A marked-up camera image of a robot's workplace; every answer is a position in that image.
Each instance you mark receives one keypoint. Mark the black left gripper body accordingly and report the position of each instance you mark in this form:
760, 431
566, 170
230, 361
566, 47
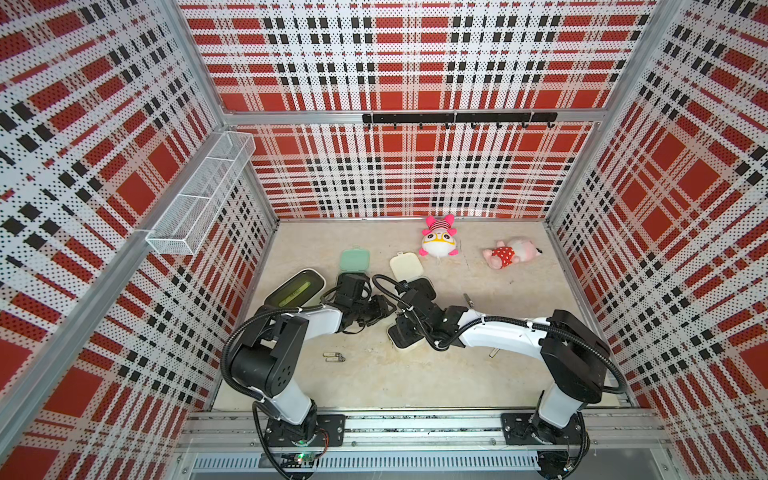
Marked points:
369, 311

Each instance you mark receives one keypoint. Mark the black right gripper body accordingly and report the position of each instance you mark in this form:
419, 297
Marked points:
423, 330

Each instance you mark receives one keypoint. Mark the cream nail kit case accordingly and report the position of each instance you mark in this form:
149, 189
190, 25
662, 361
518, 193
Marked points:
406, 266
404, 333

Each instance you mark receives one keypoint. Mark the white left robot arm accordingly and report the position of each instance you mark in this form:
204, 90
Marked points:
260, 357

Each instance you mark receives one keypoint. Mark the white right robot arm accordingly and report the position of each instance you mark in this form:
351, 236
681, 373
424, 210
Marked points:
577, 360

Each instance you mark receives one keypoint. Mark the green nail kit case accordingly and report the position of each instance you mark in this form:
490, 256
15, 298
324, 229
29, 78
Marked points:
354, 260

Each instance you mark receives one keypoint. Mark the green oval tray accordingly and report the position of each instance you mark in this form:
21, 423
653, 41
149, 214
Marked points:
301, 290

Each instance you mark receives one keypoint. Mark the pink owl plush toy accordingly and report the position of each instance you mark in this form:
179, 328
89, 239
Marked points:
438, 238

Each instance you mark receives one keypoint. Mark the pink strawberry plush toy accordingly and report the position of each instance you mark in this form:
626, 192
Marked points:
509, 253

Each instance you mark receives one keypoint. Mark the clear wall shelf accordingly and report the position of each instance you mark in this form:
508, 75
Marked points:
185, 224

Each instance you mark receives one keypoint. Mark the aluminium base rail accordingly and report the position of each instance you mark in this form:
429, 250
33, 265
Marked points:
609, 443

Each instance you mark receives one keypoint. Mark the black hook rail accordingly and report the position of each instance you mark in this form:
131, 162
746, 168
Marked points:
522, 118

